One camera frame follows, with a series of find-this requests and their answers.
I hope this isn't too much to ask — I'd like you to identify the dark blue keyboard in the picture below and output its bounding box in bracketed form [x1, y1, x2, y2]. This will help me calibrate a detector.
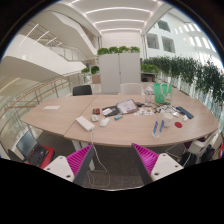
[175, 106, 195, 120]

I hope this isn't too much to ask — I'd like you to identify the white swivel chair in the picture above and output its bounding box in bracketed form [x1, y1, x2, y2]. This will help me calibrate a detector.
[183, 131, 223, 164]

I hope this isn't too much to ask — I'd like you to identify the white cabinet with plants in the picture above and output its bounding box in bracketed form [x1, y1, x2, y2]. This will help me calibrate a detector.
[96, 45, 142, 95]

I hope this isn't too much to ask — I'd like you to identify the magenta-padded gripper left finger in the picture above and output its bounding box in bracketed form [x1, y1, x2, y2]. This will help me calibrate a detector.
[43, 143, 96, 187]

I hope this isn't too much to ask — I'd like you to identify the white paper sheet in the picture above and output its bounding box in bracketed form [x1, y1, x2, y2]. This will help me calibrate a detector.
[42, 104, 62, 111]

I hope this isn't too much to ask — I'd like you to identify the open black laptop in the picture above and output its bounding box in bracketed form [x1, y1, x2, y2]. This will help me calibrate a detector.
[15, 129, 51, 167]

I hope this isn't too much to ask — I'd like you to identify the white power strip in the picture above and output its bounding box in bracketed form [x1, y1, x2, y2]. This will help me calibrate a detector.
[75, 115, 96, 132]

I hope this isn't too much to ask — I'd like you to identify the clear shaker bottle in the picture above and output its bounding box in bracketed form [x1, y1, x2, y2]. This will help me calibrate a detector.
[144, 85, 154, 107]

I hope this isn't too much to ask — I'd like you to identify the white computer mouse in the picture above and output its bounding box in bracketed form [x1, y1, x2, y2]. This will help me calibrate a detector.
[99, 116, 111, 128]

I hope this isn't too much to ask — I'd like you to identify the black chair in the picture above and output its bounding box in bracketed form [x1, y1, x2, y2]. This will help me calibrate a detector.
[72, 84, 93, 97]

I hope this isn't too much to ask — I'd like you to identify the green plant hedge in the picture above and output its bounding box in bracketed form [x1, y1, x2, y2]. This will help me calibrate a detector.
[141, 55, 224, 105]

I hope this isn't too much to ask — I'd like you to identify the green tote bag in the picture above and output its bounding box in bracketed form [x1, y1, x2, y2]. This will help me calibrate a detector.
[153, 82, 174, 105]

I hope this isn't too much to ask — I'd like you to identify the white power strip cable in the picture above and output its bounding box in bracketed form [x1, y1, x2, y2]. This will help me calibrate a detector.
[86, 129, 112, 190]

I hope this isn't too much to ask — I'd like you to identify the colourful sticker sheet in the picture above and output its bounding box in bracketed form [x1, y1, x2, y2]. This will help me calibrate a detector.
[133, 106, 155, 117]

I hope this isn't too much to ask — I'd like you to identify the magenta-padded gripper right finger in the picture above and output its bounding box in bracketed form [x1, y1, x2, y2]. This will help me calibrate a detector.
[131, 143, 184, 186]

